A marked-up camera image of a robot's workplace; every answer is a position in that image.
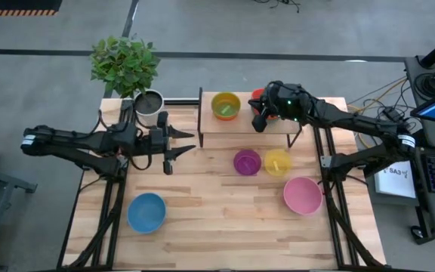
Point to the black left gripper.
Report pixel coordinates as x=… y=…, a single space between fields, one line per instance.
x=155 y=141

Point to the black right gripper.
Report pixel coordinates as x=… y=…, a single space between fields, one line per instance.
x=274 y=100

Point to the red bowl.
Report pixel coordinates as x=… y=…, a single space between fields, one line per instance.
x=255 y=94

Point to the orange bowl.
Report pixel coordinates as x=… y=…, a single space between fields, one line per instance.
x=227 y=119

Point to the lime green bowl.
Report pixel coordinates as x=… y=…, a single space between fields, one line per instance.
x=221 y=102

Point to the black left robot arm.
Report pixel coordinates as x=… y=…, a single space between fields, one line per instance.
x=70 y=138

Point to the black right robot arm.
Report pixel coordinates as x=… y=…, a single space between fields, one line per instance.
x=353 y=121

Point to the wooden shelf with black legs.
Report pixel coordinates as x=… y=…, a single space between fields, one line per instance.
x=240 y=124

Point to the white plant pot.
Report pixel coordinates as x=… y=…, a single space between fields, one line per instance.
x=149 y=104

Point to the yellow bowl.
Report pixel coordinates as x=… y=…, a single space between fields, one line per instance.
x=278 y=162

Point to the purple bowl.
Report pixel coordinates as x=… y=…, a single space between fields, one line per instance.
x=247 y=162

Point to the light blue bowl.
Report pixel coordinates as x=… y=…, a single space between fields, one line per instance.
x=146 y=213

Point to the green leafy potted plant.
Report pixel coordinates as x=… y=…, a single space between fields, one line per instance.
x=125 y=64

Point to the pink bowl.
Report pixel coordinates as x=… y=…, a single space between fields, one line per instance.
x=302 y=196

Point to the black power adapter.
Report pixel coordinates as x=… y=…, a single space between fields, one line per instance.
x=393 y=113

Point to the white paper sheet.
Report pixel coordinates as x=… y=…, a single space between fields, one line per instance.
x=395 y=181

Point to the grey equipment desk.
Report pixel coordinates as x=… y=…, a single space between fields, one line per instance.
x=429 y=211

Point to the yellow black striped mat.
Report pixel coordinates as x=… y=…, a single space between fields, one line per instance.
x=13 y=7

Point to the black aluminium rail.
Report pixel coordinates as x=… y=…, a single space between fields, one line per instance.
x=181 y=101

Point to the black left table frame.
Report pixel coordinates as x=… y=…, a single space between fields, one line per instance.
x=106 y=211

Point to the black table frame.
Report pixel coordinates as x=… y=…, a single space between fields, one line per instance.
x=106 y=211
x=340 y=211

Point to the black right table frame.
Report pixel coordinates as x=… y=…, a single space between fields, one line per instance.
x=340 y=211

